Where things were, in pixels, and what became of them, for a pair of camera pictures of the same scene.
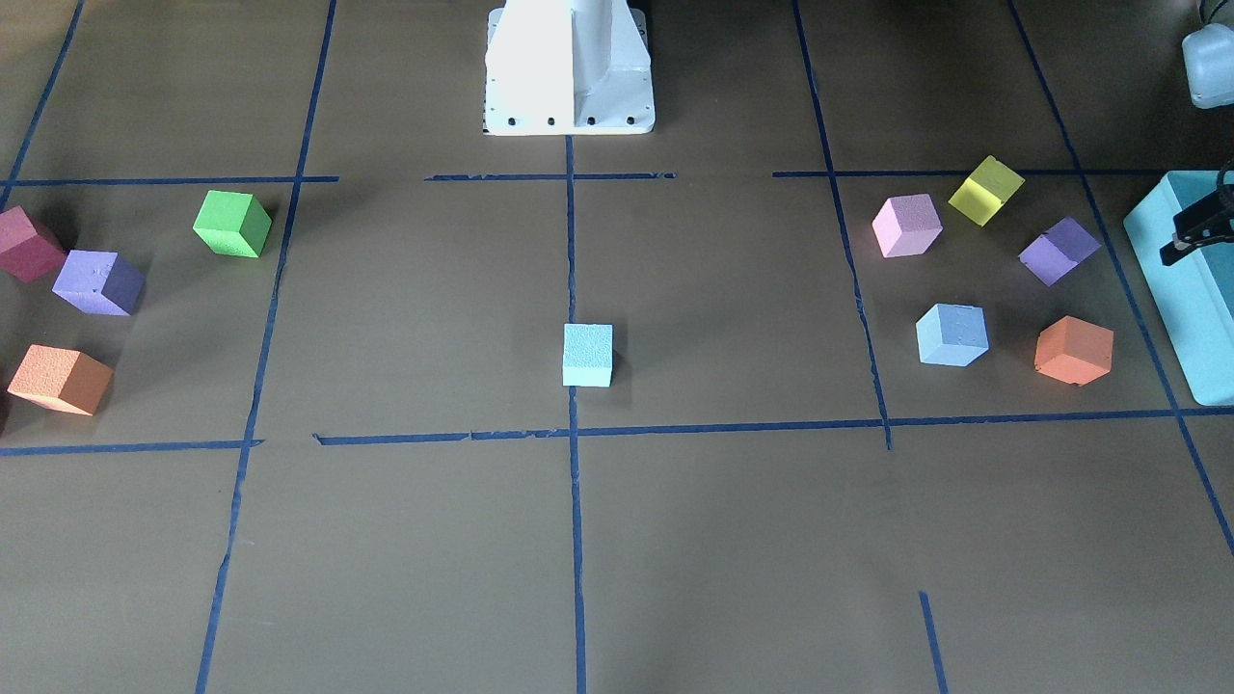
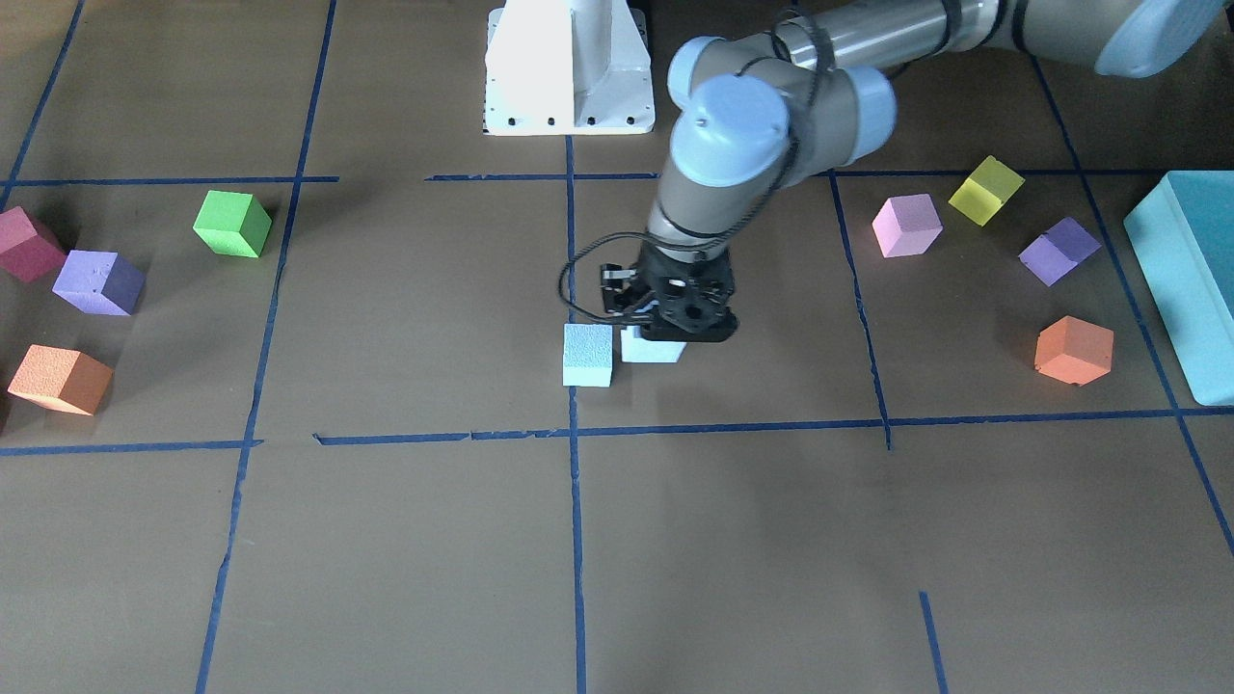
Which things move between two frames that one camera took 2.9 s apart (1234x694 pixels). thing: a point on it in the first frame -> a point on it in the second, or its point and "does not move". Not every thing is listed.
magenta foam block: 23,253 does not move
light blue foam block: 952,334 -> 635,349
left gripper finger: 1206,215 -> 615,278
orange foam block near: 67,379 does not move
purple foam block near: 99,282 does not move
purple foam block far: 1053,254 does not move
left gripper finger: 1173,251 -> 638,308
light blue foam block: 587,355 does not move
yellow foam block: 986,188 does not move
